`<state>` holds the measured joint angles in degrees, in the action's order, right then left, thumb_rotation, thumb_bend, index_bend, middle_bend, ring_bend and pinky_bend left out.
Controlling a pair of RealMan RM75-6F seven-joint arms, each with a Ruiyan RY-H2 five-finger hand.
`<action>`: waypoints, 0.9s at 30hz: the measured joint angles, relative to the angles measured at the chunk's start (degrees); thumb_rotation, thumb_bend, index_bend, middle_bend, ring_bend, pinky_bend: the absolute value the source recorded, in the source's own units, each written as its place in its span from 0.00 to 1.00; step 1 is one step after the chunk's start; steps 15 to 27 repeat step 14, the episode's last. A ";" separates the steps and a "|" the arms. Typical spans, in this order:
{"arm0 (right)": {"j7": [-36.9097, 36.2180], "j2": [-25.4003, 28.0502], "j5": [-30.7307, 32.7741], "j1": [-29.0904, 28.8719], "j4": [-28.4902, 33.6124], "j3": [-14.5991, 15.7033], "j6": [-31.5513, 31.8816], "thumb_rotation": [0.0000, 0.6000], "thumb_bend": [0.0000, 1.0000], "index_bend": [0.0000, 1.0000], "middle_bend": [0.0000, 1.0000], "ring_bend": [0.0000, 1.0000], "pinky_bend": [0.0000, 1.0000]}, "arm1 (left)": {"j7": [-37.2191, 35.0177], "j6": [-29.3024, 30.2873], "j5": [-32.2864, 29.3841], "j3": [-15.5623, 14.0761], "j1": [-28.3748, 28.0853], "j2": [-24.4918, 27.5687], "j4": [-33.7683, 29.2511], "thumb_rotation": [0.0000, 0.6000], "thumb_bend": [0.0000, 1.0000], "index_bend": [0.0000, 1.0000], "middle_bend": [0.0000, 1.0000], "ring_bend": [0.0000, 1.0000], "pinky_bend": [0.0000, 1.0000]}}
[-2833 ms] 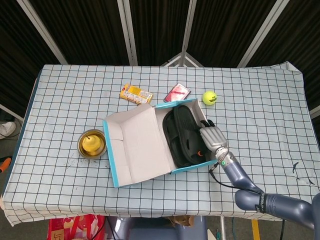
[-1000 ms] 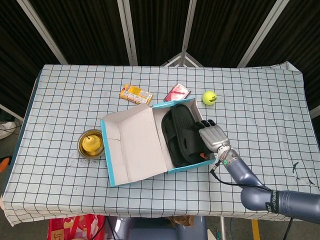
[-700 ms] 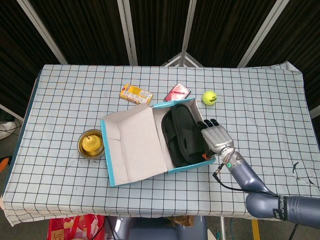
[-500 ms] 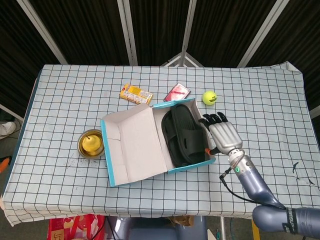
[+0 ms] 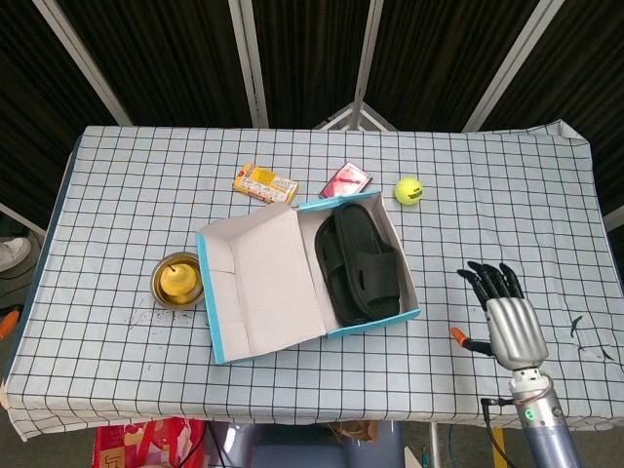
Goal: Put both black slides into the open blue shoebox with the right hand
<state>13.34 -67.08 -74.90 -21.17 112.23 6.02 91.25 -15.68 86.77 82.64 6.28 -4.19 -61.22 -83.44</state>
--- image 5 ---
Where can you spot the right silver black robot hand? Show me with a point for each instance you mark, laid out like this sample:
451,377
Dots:
517,331

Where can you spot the black rubber slipper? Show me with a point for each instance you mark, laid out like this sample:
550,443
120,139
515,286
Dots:
329,258
375,273

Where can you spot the light blue shoe box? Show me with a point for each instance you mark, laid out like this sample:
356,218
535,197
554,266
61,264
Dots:
273,292

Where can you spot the red and white packet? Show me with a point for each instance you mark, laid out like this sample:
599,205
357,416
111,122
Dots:
347,179

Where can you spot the red printed snack bag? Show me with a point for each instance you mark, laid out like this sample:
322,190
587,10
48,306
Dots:
146,443

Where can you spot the white black checkered tablecloth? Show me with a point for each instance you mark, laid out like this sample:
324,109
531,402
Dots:
122,205

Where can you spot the metal table leg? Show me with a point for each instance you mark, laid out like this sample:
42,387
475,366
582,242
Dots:
433,448

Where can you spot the yellow-green tennis ball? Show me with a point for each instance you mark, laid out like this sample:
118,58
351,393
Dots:
408,190

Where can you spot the brown paper bag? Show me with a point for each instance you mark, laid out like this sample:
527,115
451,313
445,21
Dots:
353,429

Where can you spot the yellow snack packet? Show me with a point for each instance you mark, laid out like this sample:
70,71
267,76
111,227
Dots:
263,181

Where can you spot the yellow pear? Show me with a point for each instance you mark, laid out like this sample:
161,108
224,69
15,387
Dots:
176,280

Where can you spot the steel bowl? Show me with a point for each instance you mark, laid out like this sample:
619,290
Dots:
161,297

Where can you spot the white partition frame post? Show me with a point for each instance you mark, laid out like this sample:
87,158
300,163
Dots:
19,218
248,63
615,217
513,63
84,63
369,49

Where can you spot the white triangular frame foot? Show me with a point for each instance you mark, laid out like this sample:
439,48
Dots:
336,118

